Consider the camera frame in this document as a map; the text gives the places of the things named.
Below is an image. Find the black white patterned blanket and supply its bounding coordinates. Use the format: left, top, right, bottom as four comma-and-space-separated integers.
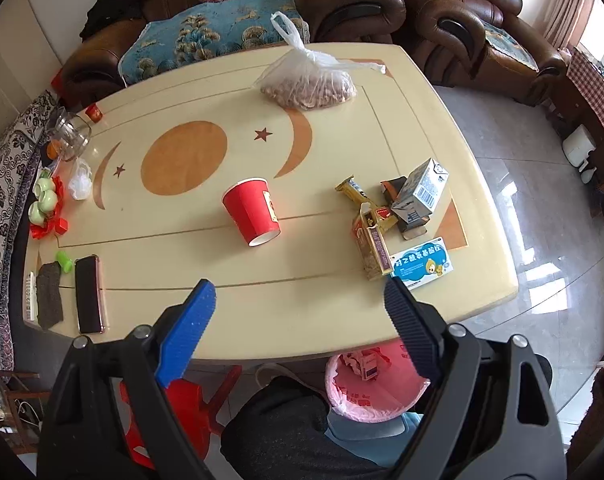
0, 89, 57, 356

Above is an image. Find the dark scouring pad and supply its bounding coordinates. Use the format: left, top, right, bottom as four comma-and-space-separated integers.
36, 262, 64, 331

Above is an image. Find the dark brown snack packet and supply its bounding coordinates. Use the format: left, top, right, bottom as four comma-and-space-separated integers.
380, 176, 407, 201

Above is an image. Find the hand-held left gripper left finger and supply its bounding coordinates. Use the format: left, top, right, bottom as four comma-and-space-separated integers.
39, 277, 217, 480

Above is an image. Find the white plastic wrapper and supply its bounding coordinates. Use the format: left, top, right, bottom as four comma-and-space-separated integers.
68, 157, 93, 201

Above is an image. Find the black cloth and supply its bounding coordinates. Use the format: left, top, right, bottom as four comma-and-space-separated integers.
79, 0, 145, 43

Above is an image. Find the red plastic stool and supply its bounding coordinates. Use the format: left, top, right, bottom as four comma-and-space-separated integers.
119, 365, 243, 468

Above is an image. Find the white round appliance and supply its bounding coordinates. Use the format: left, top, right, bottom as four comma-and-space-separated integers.
562, 127, 595, 168

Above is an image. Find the grey milk carton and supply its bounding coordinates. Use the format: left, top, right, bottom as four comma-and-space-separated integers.
391, 157, 451, 225

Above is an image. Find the trash bin with pink bag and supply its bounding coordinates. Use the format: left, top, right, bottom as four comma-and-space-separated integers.
324, 337, 433, 467

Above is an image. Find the plastic bag of peanuts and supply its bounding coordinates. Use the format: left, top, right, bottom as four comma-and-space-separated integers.
259, 11, 387, 111

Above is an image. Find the white comb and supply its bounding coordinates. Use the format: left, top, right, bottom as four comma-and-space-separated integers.
24, 271, 37, 322

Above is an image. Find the pink-edged smartphone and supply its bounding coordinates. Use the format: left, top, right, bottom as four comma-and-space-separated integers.
74, 254, 106, 335

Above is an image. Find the small red white carton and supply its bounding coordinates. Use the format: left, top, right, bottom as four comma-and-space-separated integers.
359, 352, 381, 380

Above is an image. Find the red paper cup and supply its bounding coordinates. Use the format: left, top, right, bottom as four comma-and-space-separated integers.
222, 177, 281, 247

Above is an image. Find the red checkered cloth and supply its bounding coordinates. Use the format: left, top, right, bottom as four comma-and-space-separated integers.
566, 47, 604, 141

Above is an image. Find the blue patterned seat cover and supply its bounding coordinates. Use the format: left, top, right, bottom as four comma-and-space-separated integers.
118, 0, 310, 88

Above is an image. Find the gold snack wrapper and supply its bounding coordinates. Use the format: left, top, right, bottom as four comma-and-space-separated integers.
335, 175, 369, 206

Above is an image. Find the blue white medicine box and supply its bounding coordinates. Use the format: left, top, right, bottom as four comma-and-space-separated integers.
389, 236, 455, 290

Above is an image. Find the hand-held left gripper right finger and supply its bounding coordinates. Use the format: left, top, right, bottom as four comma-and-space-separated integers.
384, 275, 569, 480

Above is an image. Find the gold maroon cigarette box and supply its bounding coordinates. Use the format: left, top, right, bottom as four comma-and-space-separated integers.
352, 202, 395, 281

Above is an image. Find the glass jar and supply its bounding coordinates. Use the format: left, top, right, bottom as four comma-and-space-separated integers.
44, 107, 92, 162

